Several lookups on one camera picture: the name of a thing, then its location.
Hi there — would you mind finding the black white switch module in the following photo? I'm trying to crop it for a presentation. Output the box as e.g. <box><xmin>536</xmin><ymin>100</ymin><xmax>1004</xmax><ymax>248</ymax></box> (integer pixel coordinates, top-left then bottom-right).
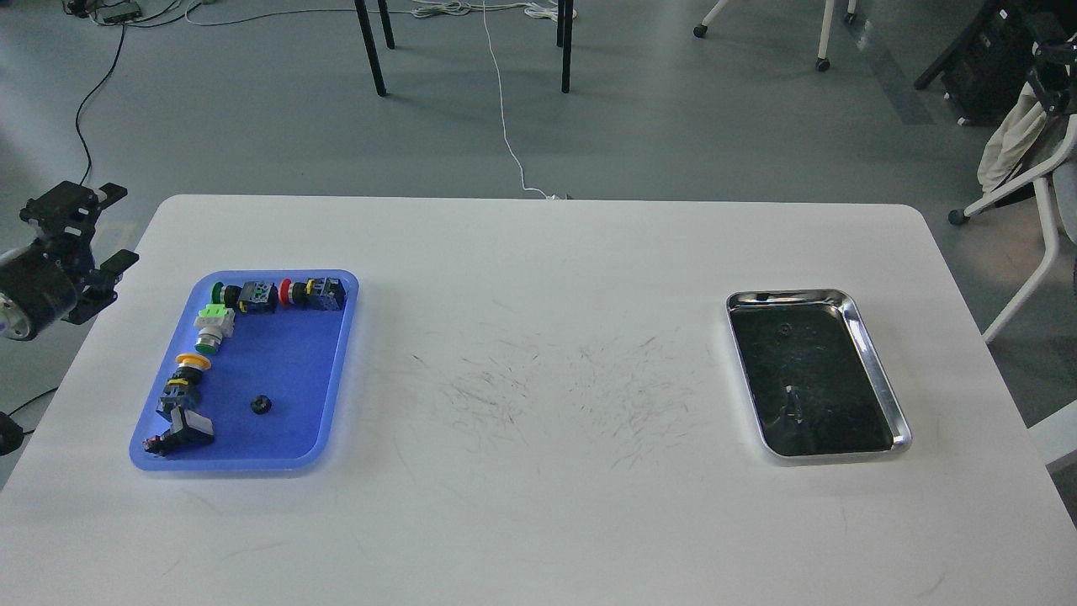
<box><xmin>143</xmin><ymin>407</ymin><xmax>215</xmax><ymax>456</ymax></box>

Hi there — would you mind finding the black cabinet at right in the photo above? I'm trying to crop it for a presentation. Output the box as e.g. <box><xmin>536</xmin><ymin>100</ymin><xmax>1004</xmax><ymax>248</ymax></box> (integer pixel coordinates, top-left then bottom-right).
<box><xmin>913</xmin><ymin>1</ymin><xmax>1076</xmax><ymax>125</ymax></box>

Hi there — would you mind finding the blue plastic tray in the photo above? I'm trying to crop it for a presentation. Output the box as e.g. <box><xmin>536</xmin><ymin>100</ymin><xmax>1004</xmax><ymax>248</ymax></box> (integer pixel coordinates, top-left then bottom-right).
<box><xmin>130</xmin><ymin>269</ymin><xmax>360</xmax><ymax>473</ymax></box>

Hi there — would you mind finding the black table leg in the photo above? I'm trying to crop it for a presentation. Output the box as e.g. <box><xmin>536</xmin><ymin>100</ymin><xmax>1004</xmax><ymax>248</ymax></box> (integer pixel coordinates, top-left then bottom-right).
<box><xmin>555</xmin><ymin>0</ymin><xmax>576</xmax><ymax>93</ymax></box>
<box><xmin>353</xmin><ymin>0</ymin><xmax>395</xmax><ymax>98</ymax></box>

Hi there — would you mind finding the black table leg left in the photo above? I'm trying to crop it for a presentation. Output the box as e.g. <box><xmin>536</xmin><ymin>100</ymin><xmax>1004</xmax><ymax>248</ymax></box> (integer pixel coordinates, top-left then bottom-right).
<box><xmin>353</xmin><ymin>0</ymin><xmax>395</xmax><ymax>98</ymax></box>

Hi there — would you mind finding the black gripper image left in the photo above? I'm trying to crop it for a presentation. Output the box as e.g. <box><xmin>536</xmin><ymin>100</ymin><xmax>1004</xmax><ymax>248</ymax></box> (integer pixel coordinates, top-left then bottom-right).
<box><xmin>1</xmin><ymin>181</ymin><xmax>140</xmax><ymax>341</ymax></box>

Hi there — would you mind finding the green push button switch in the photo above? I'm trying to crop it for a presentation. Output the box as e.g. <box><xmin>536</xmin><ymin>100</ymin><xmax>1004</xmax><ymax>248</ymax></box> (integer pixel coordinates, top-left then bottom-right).
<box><xmin>209</xmin><ymin>280</ymin><xmax>279</xmax><ymax>314</ymax></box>

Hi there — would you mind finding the black power strip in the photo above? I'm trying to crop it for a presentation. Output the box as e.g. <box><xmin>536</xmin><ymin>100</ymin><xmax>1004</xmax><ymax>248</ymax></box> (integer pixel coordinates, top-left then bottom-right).
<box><xmin>89</xmin><ymin>1</ymin><xmax>143</xmax><ymax>24</ymax></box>

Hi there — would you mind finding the white green push button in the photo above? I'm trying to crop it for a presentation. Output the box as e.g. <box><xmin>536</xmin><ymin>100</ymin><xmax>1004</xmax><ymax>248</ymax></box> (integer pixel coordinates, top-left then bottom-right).
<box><xmin>194</xmin><ymin>304</ymin><xmax>236</xmax><ymax>356</ymax></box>

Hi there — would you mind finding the white chair frame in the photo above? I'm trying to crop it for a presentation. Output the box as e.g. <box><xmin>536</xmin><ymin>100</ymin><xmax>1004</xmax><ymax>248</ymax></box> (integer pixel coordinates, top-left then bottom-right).
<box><xmin>945</xmin><ymin>115</ymin><xmax>1074</xmax><ymax>346</ymax></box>

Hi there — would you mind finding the silver metal tray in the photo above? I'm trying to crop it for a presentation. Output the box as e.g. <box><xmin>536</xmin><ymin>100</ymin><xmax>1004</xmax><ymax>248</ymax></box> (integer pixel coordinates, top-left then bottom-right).
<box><xmin>724</xmin><ymin>288</ymin><xmax>913</xmax><ymax>465</ymax></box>

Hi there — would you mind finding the beige cloth on chair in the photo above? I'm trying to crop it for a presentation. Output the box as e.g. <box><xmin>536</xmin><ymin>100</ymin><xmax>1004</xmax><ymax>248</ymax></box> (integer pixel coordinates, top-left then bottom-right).
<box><xmin>977</xmin><ymin>83</ymin><xmax>1048</xmax><ymax>194</ymax></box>

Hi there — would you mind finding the red emergency stop button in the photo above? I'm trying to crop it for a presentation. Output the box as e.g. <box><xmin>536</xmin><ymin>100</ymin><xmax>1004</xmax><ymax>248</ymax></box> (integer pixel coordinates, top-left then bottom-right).
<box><xmin>277</xmin><ymin>277</ymin><xmax>348</xmax><ymax>311</ymax></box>

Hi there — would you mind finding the white floor cable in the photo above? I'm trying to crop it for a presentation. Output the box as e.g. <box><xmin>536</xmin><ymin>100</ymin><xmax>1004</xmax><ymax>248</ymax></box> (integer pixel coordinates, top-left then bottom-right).
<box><xmin>185</xmin><ymin>0</ymin><xmax>581</xmax><ymax>201</ymax></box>

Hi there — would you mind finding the black table leg right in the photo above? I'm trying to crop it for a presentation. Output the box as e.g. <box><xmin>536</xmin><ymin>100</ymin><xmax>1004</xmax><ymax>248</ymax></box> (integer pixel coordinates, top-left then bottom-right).
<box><xmin>555</xmin><ymin>0</ymin><xmax>576</xmax><ymax>93</ymax></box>

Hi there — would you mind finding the yellow push button switch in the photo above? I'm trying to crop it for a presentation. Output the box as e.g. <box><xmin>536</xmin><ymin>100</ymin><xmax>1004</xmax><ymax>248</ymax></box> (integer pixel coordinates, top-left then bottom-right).
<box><xmin>157</xmin><ymin>353</ymin><xmax>212</xmax><ymax>419</ymax></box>

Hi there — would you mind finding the black floor cable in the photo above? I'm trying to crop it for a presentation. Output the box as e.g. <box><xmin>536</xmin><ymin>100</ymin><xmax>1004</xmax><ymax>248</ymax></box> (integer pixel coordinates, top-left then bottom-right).
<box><xmin>74</xmin><ymin>0</ymin><xmax>202</xmax><ymax>186</ymax></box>

